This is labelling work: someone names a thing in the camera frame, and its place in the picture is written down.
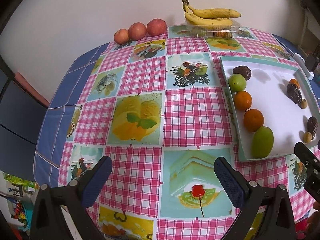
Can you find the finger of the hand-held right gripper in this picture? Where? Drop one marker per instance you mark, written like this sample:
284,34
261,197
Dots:
307,157

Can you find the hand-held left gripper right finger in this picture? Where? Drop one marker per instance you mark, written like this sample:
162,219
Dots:
228,180

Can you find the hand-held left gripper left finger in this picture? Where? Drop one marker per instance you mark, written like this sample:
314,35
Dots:
100,177

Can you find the small brown kiwi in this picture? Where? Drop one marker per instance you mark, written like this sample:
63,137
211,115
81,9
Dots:
307,137
303,104

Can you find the smooth dark avocado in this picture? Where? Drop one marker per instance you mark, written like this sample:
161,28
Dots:
312,126

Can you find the oval green plum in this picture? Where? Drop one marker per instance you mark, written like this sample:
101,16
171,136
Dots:
262,142

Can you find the white tray with teal rim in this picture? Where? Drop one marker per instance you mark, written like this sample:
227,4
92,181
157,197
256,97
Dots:
277,115

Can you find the mandarin orange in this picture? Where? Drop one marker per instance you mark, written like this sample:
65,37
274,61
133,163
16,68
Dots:
293,82
243,100
253,120

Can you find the wrinkled dark brown avocado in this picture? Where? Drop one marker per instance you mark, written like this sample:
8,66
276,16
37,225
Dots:
294,93

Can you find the round green plum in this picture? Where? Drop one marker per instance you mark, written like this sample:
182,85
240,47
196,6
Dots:
237,82

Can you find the dark brown passion fruit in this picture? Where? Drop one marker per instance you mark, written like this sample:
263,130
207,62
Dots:
243,72

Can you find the person's right hand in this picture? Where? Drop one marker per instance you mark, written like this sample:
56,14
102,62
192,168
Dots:
317,206

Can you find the red cloth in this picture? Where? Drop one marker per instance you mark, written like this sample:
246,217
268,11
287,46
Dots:
302,228

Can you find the pink checked printed tablecloth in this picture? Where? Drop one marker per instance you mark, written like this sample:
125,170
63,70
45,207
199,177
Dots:
195,110

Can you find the green yellow printed bag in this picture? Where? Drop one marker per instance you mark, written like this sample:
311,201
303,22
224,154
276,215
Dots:
17,180

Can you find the black power adapter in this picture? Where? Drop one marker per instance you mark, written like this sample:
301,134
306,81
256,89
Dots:
313,63

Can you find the small orange apple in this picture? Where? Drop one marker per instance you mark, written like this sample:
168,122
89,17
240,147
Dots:
121,36

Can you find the medium red apple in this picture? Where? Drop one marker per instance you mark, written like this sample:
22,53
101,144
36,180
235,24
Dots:
137,31

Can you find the clear plastic container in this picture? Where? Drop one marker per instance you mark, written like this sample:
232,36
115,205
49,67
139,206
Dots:
200,31

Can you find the large red apple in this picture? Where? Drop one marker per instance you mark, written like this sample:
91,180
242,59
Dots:
156,27

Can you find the yellow banana bunch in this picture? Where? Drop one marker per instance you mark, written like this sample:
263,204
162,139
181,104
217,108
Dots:
210,16

